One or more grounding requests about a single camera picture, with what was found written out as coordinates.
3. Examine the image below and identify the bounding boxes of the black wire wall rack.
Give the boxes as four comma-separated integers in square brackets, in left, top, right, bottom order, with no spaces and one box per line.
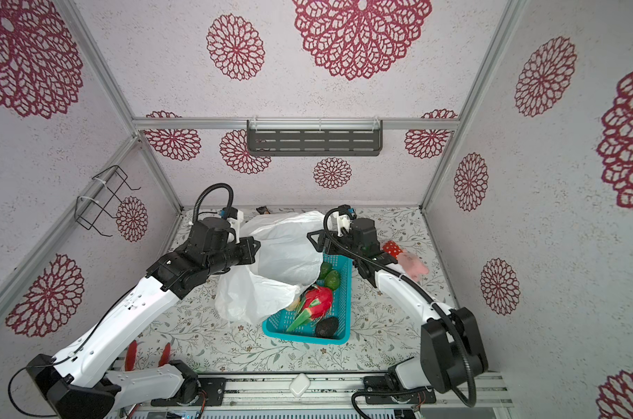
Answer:
[74,165,141,237]

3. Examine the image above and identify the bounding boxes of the pink mushroom plush toy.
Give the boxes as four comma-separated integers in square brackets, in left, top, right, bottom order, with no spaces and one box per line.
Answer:
[382,240,430,283]

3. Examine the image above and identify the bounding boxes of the small dark object at wall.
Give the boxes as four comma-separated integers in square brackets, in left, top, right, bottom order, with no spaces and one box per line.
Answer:
[256,206,271,215]

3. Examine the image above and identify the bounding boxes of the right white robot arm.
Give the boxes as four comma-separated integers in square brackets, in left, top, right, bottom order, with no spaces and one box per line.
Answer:
[307,205,488,408]

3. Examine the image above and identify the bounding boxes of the dark avocado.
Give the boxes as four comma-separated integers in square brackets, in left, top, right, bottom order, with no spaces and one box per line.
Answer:
[315,317,340,339]

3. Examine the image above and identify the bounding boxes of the grey wall shelf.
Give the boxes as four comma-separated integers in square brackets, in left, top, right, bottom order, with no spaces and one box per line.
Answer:
[246,120,384,157]

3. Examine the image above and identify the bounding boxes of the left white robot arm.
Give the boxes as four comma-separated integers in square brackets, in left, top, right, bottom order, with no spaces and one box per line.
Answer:
[25,208,260,418]

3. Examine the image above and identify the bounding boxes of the red dragon fruit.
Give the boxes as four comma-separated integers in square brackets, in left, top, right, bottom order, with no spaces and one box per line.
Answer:
[286,286,334,333]

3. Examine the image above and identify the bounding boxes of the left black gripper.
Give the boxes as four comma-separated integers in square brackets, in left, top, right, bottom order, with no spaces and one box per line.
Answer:
[206,235,262,277]

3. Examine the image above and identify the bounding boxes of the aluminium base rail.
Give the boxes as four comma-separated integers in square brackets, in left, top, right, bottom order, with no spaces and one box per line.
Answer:
[106,370,514,415]

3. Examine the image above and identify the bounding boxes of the white plastic bag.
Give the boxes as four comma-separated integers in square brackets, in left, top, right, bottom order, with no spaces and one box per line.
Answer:
[214,211,324,326]

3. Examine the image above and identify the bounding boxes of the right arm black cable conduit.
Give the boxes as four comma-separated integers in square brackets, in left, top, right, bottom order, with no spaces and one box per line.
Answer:
[322,205,478,419]

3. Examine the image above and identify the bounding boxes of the teal plastic basket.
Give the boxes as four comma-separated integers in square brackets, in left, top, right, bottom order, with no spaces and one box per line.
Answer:
[262,255,352,345]

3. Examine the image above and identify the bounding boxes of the red handled tongs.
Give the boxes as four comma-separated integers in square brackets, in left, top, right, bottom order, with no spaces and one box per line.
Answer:
[123,340,171,371]

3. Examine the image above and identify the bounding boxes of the white square button box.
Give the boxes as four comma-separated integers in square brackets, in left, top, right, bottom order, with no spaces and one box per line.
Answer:
[288,373,311,398]

